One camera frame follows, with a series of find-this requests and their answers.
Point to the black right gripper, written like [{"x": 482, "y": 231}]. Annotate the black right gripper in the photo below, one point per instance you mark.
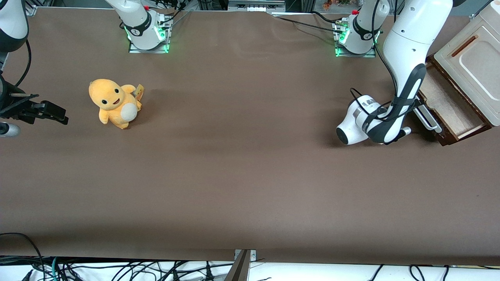
[{"x": 11, "y": 104}]

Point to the yellow plush toy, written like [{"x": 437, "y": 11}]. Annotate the yellow plush toy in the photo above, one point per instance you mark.
[{"x": 113, "y": 105}]

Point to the cream and brown drawer cabinet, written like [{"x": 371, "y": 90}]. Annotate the cream and brown drawer cabinet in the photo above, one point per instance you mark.
[{"x": 480, "y": 66}]

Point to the brown table cover sheet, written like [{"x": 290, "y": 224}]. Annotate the brown table cover sheet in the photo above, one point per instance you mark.
[{"x": 250, "y": 156}]

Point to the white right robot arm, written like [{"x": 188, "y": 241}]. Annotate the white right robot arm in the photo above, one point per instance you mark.
[{"x": 11, "y": 23}]

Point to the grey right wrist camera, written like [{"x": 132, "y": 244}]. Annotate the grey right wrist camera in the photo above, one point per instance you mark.
[{"x": 8, "y": 130}]

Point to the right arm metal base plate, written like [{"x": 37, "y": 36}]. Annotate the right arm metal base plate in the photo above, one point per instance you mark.
[{"x": 134, "y": 48}]

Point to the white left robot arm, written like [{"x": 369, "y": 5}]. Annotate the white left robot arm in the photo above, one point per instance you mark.
[{"x": 406, "y": 39}]

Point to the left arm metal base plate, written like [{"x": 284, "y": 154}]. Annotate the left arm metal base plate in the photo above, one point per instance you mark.
[{"x": 341, "y": 52}]

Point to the grey metal power strip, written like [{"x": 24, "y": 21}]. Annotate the grey metal power strip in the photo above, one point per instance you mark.
[{"x": 256, "y": 5}]

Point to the dark brown wooden drawer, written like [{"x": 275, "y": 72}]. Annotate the dark brown wooden drawer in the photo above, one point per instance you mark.
[{"x": 449, "y": 105}]

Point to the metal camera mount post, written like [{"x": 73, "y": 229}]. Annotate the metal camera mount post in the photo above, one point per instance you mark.
[{"x": 242, "y": 269}]

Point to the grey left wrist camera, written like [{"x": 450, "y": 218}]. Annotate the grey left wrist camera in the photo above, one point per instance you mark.
[{"x": 406, "y": 131}]

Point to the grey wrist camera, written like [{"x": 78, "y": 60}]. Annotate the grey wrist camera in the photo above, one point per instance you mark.
[
  {"x": 8, "y": 130},
  {"x": 406, "y": 131}
]

